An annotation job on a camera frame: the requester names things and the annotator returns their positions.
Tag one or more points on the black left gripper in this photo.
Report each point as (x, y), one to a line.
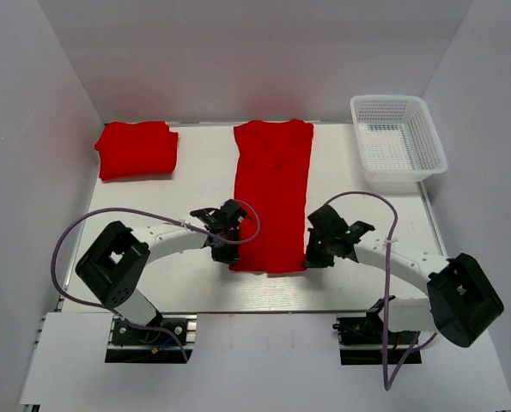
(225, 251)

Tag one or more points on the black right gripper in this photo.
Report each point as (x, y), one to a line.
(317, 253)

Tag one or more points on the red t shirt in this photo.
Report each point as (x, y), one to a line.
(133, 150)
(271, 175)

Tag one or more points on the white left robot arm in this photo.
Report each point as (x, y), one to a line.
(112, 266)

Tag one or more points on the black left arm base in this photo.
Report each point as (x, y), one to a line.
(122, 334)

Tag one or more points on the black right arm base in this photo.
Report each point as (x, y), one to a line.
(357, 331)

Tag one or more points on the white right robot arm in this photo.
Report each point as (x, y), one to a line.
(458, 302)

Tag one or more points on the white plastic mesh basket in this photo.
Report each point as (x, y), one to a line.
(396, 138)

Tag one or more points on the red folded t shirt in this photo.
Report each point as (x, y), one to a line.
(133, 150)

